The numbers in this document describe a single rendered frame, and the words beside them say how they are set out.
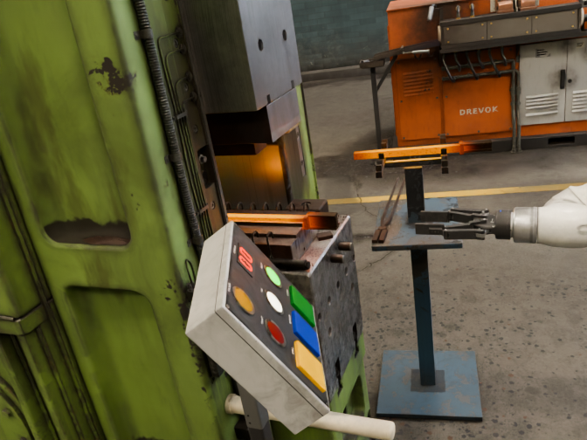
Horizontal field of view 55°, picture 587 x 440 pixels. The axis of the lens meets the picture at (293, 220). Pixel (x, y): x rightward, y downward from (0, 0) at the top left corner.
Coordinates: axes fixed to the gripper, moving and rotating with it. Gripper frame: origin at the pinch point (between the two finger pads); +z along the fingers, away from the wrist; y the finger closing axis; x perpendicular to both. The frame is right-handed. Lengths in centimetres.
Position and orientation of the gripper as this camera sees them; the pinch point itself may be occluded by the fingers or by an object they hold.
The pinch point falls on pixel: (429, 222)
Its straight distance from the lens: 152.9
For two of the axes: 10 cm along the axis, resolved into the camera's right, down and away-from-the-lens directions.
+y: 3.7, -4.3, 8.3
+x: -1.5, -9.0, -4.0
